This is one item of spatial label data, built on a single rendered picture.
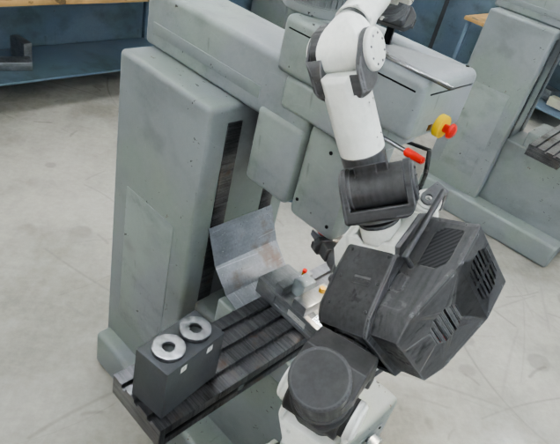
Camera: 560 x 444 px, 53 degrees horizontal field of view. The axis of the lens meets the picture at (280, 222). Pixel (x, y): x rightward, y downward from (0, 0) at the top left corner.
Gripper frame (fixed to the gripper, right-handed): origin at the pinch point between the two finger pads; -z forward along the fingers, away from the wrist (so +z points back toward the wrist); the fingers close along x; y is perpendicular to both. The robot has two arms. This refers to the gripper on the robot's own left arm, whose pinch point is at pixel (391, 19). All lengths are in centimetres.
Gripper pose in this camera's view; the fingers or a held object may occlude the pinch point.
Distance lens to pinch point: 150.7
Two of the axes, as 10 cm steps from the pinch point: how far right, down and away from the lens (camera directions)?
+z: -2.2, -0.1, -9.8
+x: 9.0, 3.8, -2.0
